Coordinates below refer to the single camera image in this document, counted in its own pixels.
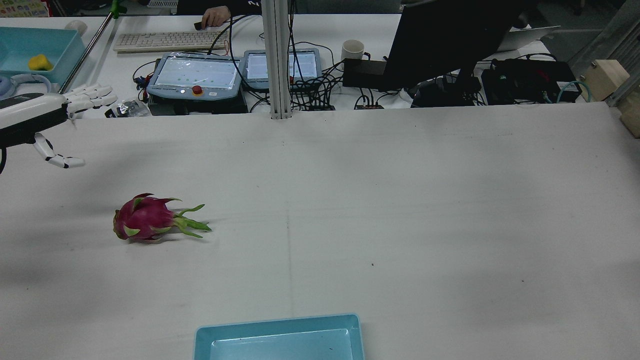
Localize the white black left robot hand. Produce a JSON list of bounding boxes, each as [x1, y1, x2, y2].
[[0, 84, 119, 169]]

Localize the teal plastic storage bin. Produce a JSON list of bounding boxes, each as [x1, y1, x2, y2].
[[0, 26, 87, 85]]

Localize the thin metal rod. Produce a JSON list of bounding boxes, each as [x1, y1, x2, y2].
[[59, 12, 115, 95]]

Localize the clear plastic bag with parts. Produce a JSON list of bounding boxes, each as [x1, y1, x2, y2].
[[105, 100, 151, 119]]

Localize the colourful printed box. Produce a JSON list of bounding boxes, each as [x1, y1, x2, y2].
[[0, 0, 50, 18]]

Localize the beige computer keyboard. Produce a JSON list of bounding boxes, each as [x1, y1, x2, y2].
[[113, 31, 229, 54]]

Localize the pink dragon fruit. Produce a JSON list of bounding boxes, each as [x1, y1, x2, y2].
[[112, 193, 213, 244]]

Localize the teach pendant with red button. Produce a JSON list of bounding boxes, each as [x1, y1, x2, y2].
[[146, 52, 244, 101]]

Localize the black pendant holder box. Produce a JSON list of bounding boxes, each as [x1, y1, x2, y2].
[[148, 92, 249, 116]]

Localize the person's bare hand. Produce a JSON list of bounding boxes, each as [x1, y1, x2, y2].
[[201, 6, 231, 28]]

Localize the grey blue teach pendant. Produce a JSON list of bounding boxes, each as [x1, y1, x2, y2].
[[242, 48, 322, 90]]

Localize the white mug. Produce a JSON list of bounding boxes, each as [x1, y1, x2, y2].
[[341, 39, 365, 62]]

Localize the flat black box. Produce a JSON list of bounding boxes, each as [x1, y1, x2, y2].
[[342, 58, 388, 91]]

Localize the light blue plastic tray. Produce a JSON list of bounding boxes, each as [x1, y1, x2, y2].
[[193, 313, 365, 360]]

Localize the black monitor stand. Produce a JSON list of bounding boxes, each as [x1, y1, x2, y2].
[[411, 67, 483, 108]]

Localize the black computer monitor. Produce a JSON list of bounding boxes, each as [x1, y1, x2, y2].
[[382, 0, 536, 91]]

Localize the black equipment case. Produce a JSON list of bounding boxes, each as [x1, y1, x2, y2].
[[481, 58, 583, 105]]

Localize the light wooden block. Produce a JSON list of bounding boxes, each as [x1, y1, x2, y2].
[[582, 59, 631, 103]]

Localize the pale blue ring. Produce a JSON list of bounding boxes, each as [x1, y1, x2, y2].
[[0, 73, 52, 96]]

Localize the aluminium profile post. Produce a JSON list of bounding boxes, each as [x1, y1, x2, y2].
[[261, 0, 293, 120]]

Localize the black cable bundle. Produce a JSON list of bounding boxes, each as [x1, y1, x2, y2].
[[290, 42, 351, 111]]

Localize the teal cable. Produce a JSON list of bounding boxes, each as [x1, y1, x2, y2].
[[557, 80, 592, 104]]

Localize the aluminium frame beam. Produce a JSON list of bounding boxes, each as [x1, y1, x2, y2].
[[567, 0, 640, 107]]

